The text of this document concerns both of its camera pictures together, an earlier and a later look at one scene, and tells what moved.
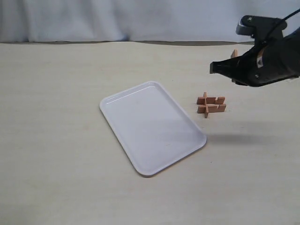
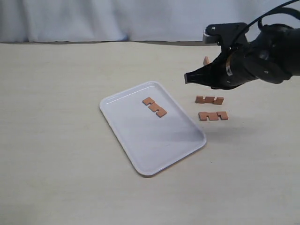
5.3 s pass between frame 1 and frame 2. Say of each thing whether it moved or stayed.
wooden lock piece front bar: moved
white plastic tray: stayed
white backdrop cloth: stayed
